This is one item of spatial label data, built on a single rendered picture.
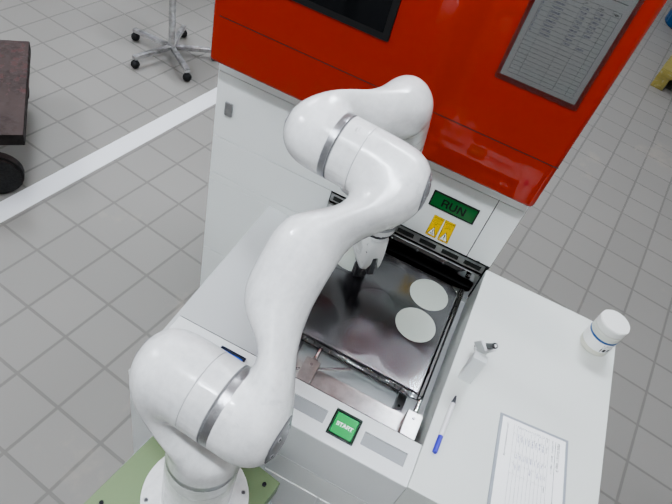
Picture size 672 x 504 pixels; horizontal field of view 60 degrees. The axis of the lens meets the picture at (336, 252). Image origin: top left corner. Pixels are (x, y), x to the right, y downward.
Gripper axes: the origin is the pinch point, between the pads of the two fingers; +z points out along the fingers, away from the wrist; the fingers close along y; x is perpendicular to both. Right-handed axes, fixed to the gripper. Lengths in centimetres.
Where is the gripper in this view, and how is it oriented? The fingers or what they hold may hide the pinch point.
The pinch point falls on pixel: (360, 268)
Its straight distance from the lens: 145.6
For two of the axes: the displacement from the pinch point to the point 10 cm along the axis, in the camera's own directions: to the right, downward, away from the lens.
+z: -2.2, 6.6, 7.2
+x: 9.5, -0.2, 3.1
